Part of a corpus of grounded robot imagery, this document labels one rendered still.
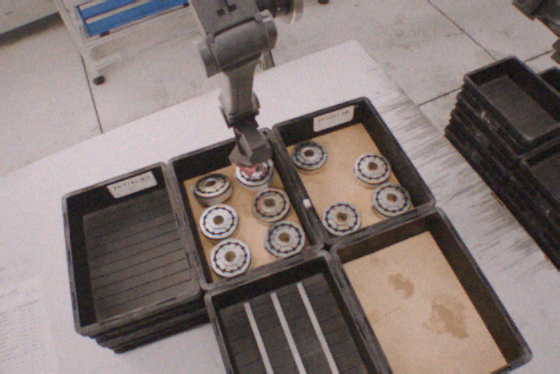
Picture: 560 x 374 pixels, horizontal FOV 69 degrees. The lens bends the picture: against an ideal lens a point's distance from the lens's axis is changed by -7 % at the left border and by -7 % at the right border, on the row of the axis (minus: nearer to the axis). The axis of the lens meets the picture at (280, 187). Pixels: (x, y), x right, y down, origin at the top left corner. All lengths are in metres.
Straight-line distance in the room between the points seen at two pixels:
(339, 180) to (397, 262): 0.28
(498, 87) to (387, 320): 1.33
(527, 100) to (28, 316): 2.04
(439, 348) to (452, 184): 0.57
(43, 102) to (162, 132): 1.65
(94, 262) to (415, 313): 0.83
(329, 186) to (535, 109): 1.15
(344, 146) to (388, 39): 1.80
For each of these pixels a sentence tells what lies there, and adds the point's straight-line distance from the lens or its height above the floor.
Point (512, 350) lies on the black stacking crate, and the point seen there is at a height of 0.88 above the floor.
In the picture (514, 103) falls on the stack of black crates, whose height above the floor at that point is 0.49.
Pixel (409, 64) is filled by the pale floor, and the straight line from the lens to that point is 2.86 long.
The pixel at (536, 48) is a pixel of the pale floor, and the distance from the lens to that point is 3.28.
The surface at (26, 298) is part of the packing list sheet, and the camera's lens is 1.46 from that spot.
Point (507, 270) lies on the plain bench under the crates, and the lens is 1.35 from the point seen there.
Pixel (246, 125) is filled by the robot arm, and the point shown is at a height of 1.12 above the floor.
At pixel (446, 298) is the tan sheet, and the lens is 1.11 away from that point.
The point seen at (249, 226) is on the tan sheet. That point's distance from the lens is 1.16.
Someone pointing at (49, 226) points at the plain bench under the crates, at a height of 0.70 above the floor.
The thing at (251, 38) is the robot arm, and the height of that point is 1.49.
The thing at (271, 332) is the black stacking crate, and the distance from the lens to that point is 1.05.
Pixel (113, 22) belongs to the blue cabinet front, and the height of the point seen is 0.36.
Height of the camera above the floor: 1.84
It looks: 57 degrees down
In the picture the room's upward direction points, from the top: 7 degrees counter-clockwise
